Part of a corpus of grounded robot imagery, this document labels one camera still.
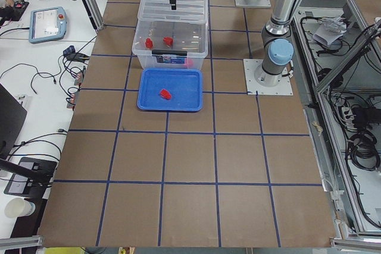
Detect red block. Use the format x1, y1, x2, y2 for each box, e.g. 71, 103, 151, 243
163, 37, 174, 48
159, 89, 172, 100
145, 37, 154, 50

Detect clear plastic storage box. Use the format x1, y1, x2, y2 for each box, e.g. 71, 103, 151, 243
132, 0, 209, 70

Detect black box latch handle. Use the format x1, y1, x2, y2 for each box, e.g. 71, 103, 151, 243
151, 49, 188, 57

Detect blue teach pendant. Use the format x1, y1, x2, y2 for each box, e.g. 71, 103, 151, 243
29, 7, 67, 44

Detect white paper cup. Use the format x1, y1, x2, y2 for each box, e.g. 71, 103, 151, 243
4, 197, 36, 218

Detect blue plastic tray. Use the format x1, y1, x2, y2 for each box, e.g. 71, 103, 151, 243
137, 68, 203, 112

